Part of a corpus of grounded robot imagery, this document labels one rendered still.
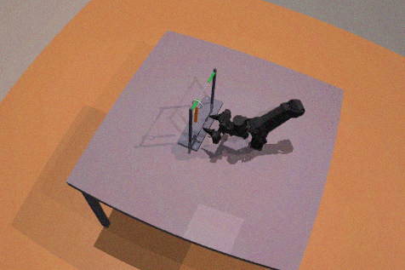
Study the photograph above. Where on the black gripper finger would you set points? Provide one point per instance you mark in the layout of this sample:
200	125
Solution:
209	131
216	117

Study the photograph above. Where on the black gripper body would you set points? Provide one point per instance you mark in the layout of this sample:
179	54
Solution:
216	135

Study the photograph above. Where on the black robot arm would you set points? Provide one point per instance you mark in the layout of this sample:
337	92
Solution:
259	127

